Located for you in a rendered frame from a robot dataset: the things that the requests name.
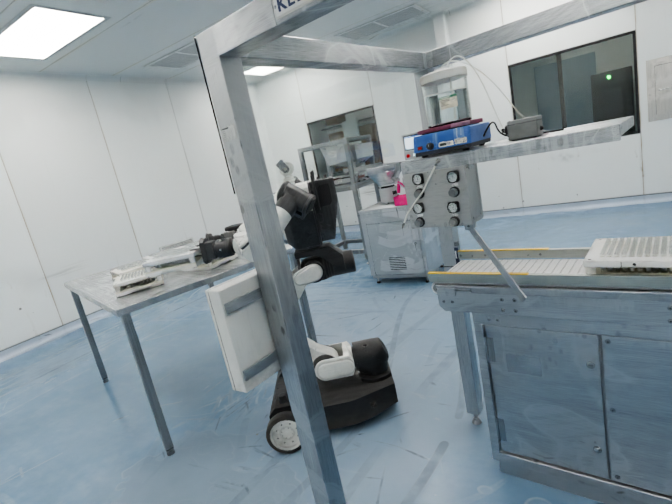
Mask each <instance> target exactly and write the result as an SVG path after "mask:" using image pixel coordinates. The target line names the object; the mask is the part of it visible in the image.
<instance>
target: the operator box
mask: <svg viewBox="0 0 672 504"><path fill-rule="evenodd" d="M205 294H206V297H207V301H208V304H209V308H210V311H211V315H212V318H213V322H214V325H215V329H216V332H217V336H218V339H219V343H220V346H221V350H222V353H223V357H224V360H225V364H226V367H227V371H228V374H229V378H230V381H231V385H232V388H233V390H235V391H240V392H245V393H248V392H249V391H250V390H252V389H253V388H255V387H256V386H258V385H259V384H260V383H262V382H263V381H265V380H266V379H267V378H269V377H270V376H272V375H273V374H275V373H276V372H277V371H279V370H280V369H281V367H280V363H279V359H278V355H277V351H276V347H275V343H274V339H273V335H272V331H271V328H270V324H269V320H268V316H267V312H266V308H265V304H264V300H263V296H262V292H261V288H260V285H259V281H258V277H257V273H256V269H253V270H251V271H249V272H246V273H244V274H242V275H239V276H237V277H235V278H233V279H230V280H228V281H226V282H223V283H221V284H219V285H216V286H214V287H212V288H209V289H207V290H205Z"/></svg>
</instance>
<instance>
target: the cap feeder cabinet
mask: <svg viewBox="0 0 672 504"><path fill-rule="evenodd" d="M408 211H409V210H408V205H402V206H395V204H394V202H389V204H388V205H386V203H381V201H380V202H378V203H376V204H374V205H371V206H369V207H367V208H365V209H362V210H360V211H358V213H359V215H360V220H361V225H362V230H363V235H364V240H365V245H366V250H367V256H368V261H369V266H370V271H371V276H373V278H377V279H378V281H377V283H381V281H379V278H410V277H426V279H427V280H426V283H428V282H429V280H428V272H435V271H436V270H437V269H438V268H439V267H441V268H442V267H444V265H443V257H442V250H441V244H440V238H439V231H438V227H432V228H416V229H412V228H411V222H410V216H409V214H408V216H407V219H406V222H405V225H404V227H403V229H402V224H403V222H404V219H405V216H406V214H407V212H408Z"/></svg>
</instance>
